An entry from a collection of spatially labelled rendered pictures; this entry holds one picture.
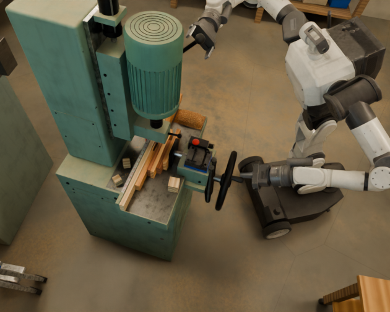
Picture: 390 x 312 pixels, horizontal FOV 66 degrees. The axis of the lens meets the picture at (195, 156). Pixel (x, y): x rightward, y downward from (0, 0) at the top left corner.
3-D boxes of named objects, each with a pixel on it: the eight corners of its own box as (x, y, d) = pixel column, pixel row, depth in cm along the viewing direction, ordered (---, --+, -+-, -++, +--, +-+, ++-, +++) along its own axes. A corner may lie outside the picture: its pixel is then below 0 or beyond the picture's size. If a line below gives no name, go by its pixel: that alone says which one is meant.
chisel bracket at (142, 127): (164, 147, 127) (164, 134, 120) (134, 137, 129) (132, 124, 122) (170, 134, 131) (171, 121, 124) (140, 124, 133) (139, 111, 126)
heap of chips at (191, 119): (200, 130, 145) (202, 124, 142) (173, 122, 146) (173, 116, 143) (205, 116, 150) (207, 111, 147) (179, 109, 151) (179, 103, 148)
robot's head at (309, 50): (316, 37, 115) (316, 18, 107) (330, 53, 109) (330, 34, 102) (299, 45, 116) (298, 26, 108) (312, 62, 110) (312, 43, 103)
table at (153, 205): (189, 238, 121) (190, 233, 116) (118, 215, 124) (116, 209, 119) (224, 128, 155) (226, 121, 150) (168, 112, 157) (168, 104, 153)
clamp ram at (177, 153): (184, 170, 131) (186, 159, 123) (168, 165, 132) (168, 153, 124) (190, 154, 136) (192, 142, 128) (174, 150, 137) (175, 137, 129)
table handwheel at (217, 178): (236, 160, 158) (220, 213, 152) (199, 149, 160) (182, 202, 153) (243, 145, 130) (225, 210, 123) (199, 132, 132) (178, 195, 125)
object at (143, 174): (140, 190, 124) (139, 186, 121) (135, 189, 124) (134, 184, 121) (182, 99, 155) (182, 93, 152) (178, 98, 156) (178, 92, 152)
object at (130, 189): (124, 212, 118) (123, 206, 114) (120, 210, 119) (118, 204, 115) (174, 106, 152) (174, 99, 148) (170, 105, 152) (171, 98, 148)
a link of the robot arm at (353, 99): (379, 114, 107) (359, 81, 108) (388, 111, 98) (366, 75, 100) (347, 130, 110) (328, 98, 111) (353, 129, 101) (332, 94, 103)
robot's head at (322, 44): (322, 34, 110) (316, 21, 104) (335, 48, 105) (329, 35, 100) (306, 46, 112) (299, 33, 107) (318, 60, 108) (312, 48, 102)
